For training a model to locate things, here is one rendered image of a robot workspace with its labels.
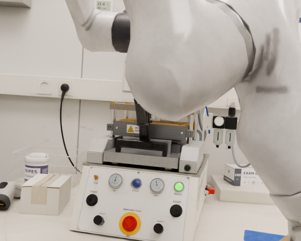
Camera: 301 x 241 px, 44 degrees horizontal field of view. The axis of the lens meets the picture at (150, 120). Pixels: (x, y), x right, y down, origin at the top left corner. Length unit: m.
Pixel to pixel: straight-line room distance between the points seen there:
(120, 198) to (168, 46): 0.73
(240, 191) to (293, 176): 1.08
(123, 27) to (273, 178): 0.55
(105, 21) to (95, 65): 0.92
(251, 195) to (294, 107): 1.12
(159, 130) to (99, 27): 0.39
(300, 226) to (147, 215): 0.61
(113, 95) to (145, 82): 1.36
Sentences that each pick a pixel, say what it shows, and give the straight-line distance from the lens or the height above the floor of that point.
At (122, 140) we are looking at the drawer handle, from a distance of 1.07.
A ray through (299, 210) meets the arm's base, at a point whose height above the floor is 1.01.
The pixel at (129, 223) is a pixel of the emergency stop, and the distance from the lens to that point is 1.03.
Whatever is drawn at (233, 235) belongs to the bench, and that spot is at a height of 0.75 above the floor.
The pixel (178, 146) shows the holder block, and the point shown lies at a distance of 1.15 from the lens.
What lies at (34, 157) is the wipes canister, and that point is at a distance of 1.44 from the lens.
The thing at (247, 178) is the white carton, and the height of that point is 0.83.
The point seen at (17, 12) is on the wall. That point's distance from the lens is 1.96.
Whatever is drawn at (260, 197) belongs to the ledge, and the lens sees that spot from 1.54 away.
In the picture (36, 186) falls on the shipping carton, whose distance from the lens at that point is 1.22.
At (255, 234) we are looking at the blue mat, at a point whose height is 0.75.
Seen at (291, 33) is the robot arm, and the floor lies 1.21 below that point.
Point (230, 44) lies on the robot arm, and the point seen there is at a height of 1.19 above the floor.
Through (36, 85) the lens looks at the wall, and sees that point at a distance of 1.83.
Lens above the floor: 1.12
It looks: 3 degrees down
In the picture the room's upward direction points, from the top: 4 degrees clockwise
